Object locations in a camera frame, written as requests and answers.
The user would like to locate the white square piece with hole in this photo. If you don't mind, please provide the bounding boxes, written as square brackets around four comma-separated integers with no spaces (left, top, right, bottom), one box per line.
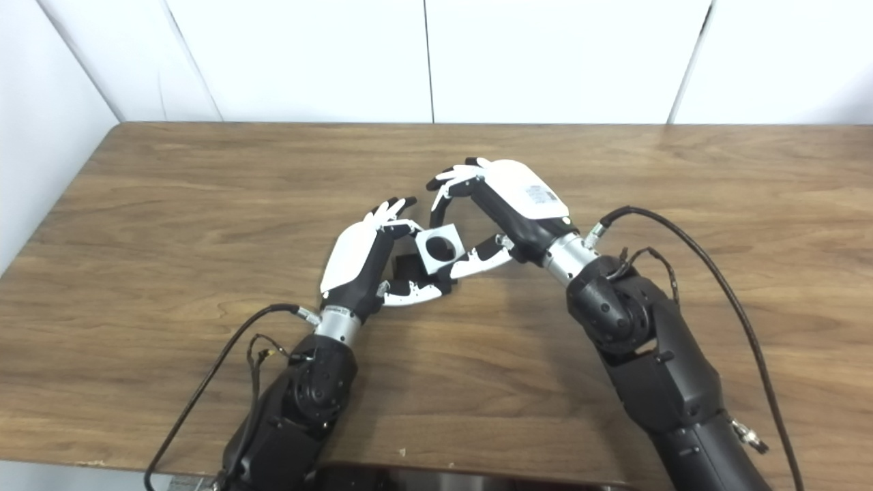
[415,222,468,275]

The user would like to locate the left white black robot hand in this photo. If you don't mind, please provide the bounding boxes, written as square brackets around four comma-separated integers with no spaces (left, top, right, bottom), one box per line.
[319,197,454,321]

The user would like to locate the black robot torso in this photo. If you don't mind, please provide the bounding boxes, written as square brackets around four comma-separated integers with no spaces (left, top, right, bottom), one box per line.
[307,464,635,491]

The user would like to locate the right thin wire bundle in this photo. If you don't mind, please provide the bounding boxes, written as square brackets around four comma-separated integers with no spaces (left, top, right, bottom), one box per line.
[607,247,681,304]

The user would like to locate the thin wire bundle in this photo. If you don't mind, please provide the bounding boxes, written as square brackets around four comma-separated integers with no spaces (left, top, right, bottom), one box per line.
[246,334,294,410]
[607,247,681,304]

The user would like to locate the left thin wire bundle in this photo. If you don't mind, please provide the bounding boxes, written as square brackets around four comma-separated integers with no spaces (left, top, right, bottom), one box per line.
[246,334,294,410]

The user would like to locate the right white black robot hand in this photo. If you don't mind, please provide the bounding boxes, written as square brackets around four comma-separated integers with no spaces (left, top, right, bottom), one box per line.
[426,158,572,279]

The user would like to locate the black peg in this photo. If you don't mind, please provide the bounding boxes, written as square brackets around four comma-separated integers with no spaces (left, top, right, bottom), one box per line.
[392,235,459,295]

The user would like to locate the left thick black wrist cable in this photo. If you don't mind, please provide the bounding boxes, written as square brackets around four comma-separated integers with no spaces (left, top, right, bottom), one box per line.
[143,303,321,491]

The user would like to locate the thick black wrist cable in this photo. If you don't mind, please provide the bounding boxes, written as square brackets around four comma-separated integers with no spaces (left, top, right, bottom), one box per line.
[143,303,321,491]
[583,206,805,491]

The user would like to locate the right thick black wrist cable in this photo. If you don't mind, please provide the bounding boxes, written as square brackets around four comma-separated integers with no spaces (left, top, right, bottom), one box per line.
[583,206,805,491]

